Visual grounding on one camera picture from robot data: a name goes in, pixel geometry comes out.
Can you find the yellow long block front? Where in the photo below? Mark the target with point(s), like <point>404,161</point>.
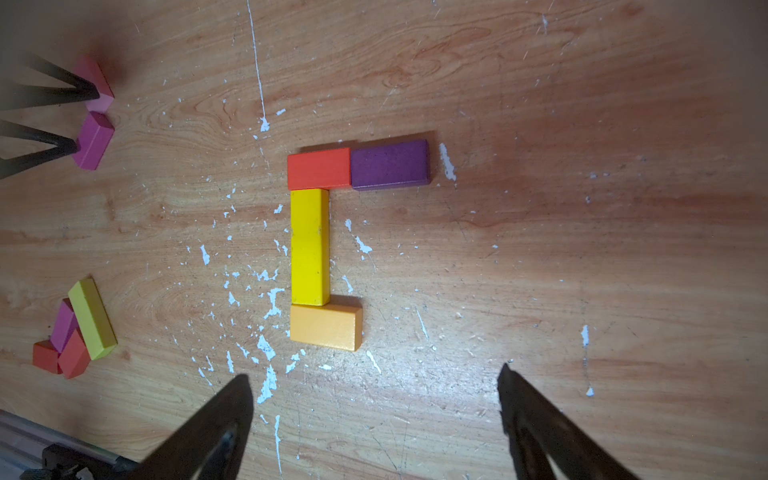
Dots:
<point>93,321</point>

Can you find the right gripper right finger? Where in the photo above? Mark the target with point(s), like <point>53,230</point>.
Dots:
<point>540,435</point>

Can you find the purple block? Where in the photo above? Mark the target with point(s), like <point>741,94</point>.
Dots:
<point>391,166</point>

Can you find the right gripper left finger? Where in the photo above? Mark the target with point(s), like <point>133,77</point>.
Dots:
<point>211,444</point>

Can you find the pink block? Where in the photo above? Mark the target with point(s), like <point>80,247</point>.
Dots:
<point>88,69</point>

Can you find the short red block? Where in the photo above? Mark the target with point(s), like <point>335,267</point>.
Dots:
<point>324,169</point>

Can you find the red flat block front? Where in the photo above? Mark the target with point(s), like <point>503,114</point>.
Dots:
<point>46,357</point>

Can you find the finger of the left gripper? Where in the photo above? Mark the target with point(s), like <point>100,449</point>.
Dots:
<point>60,147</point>
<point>15,95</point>

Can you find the yellow long block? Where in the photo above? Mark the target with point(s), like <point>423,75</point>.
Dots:
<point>93,321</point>
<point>310,247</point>

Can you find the magenta block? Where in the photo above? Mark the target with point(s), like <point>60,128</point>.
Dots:
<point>64,327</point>
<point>93,140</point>

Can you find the orange yellow block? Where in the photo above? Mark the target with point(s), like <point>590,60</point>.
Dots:
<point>332,326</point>

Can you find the red long block front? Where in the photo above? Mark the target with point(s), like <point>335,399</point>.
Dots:
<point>74,359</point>

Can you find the magenta block front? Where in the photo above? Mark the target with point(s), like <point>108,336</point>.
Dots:
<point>64,327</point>

